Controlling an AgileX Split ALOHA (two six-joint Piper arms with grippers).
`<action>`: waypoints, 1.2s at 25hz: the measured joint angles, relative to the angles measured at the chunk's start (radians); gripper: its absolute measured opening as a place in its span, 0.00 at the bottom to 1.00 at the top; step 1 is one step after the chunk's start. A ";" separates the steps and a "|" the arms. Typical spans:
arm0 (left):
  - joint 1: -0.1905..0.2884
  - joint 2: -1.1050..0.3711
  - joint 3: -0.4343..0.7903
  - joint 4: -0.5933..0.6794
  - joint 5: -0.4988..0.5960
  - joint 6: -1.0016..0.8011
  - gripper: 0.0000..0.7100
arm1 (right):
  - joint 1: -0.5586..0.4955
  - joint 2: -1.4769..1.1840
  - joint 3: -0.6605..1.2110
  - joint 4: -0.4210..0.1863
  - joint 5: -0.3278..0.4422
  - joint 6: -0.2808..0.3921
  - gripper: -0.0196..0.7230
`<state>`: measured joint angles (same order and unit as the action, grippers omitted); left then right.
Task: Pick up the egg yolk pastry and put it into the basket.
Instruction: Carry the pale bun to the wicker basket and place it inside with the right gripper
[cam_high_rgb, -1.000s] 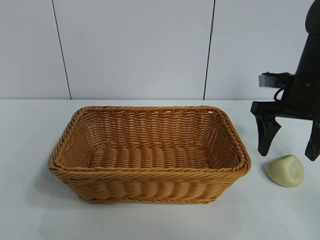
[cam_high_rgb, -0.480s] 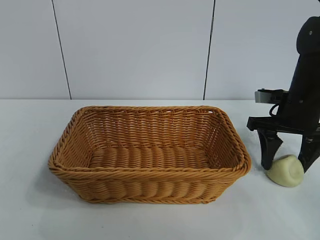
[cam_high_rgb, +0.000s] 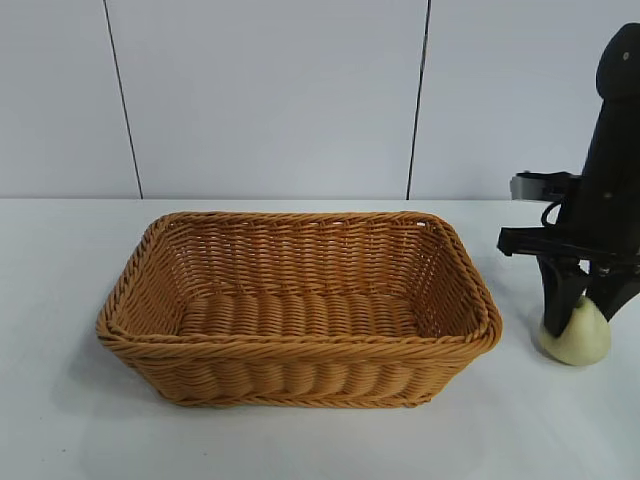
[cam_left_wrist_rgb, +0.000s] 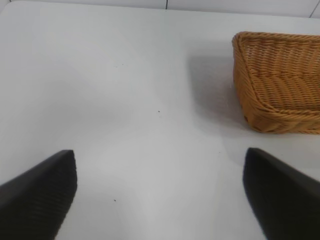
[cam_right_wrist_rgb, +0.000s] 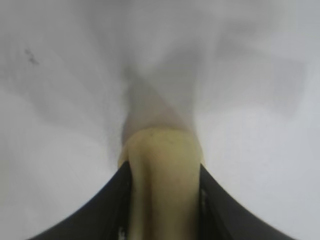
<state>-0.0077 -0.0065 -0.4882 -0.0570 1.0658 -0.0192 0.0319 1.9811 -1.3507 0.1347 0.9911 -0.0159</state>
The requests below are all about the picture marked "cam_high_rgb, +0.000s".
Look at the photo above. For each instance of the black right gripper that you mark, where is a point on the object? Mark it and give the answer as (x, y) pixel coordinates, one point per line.
(605, 200)

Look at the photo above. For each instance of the pale egg yolk pastry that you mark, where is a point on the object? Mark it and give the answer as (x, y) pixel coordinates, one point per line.
(580, 340)

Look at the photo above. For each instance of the woven wicker basket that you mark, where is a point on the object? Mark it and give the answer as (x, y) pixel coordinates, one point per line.
(300, 360)

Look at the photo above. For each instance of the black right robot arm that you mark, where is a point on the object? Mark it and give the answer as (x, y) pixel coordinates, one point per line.
(620, 65)

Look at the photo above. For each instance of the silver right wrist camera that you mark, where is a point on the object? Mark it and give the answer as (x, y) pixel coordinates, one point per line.
(525, 187)

